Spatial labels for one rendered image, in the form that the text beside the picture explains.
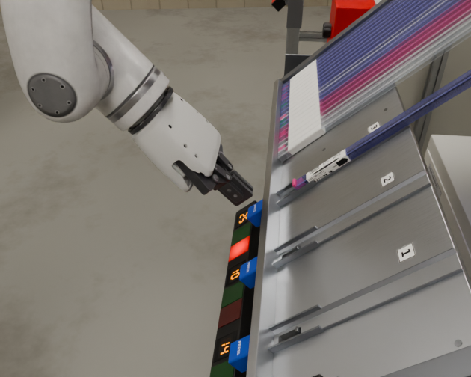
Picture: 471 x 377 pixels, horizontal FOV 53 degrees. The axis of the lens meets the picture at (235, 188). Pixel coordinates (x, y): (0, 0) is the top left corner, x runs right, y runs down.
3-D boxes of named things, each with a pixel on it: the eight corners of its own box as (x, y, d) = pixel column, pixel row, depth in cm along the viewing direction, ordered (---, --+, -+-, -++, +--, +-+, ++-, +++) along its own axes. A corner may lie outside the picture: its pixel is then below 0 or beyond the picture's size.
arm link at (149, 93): (119, 94, 62) (137, 110, 63) (97, 129, 55) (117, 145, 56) (161, 54, 58) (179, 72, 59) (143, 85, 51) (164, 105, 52)
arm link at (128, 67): (143, 86, 50) (160, 55, 57) (38, -13, 45) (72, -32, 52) (95, 132, 54) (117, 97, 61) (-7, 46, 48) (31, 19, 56)
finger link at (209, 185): (162, 140, 57) (190, 142, 62) (189, 196, 55) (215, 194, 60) (169, 135, 56) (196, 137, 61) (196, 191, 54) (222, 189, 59)
